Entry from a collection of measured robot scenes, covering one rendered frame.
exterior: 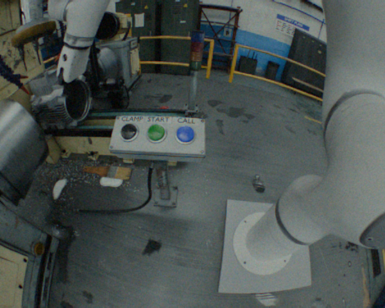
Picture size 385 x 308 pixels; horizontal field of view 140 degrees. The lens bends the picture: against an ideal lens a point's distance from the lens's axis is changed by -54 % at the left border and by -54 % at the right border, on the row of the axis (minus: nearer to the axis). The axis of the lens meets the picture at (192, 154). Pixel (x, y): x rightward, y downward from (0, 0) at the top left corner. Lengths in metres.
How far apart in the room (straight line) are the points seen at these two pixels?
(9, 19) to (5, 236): 0.77
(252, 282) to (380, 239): 0.36
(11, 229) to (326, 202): 0.53
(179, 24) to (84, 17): 3.25
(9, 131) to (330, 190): 0.55
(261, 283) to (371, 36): 0.49
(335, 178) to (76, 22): 0.51
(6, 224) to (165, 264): 0.40
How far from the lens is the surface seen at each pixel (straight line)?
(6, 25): 0.88
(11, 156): 0.44
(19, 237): 0.47
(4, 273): 0.46
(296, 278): 0.52
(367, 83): 0.24
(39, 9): 0.70
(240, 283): 0.44
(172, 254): 0.44
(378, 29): 0.18
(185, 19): 3.58
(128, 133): 0.27
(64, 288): 0.55
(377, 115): 0.17
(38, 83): 0.68
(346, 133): 0.17
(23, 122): 0.47
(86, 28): 0.44
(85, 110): 0.70
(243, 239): 0.45
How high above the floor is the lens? 1.23
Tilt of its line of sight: 46 degrees down
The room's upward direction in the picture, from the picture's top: 6 degrees clockwise
